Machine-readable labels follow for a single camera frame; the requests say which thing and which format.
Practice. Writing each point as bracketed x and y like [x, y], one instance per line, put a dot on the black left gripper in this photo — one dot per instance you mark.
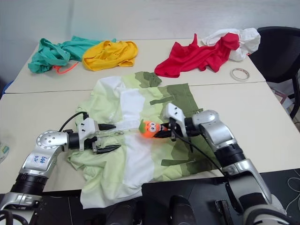
[88, 143]

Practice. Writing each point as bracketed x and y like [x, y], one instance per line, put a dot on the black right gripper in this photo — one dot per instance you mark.
[173, 130]

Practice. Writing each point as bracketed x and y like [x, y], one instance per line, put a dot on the orange carrot plush zipper charm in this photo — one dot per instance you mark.
[150, 129]

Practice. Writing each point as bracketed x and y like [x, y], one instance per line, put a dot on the green and white jacket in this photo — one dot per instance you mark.
[138, 161]

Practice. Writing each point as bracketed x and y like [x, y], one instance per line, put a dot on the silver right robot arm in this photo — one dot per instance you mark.
[225, 138]

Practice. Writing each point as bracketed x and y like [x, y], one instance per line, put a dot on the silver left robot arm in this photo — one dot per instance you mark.
[44, 161]

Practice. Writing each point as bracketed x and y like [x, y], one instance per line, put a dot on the red garment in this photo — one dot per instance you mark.
[194, 58]

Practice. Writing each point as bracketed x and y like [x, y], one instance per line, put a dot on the dark rounded shape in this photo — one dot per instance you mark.
[126, 214]
[182, 211]

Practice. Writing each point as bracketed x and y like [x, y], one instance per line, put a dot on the yellow garment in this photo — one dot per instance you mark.
[110, 56]

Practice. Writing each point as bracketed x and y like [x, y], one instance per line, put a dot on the white tape roll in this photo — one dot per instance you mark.
[234, 75]

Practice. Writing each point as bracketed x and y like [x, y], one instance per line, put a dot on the teal green garment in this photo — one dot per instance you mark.
[50, 54]

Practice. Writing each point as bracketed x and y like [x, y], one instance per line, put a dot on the white garment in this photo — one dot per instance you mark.
[248, 42]

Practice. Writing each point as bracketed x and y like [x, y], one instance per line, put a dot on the cardboard box with pink print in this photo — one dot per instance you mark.
[282, 97]

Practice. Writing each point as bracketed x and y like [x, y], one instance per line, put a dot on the black office chair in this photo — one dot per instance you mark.
[279, 54]

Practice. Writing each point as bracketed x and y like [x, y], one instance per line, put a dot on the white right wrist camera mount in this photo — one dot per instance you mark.
[175, 112]

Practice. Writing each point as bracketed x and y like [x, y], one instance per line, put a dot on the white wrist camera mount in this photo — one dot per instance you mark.
[87, 127]
[175, 112]

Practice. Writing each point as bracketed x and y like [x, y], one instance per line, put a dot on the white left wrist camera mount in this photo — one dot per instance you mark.
[87, 127]

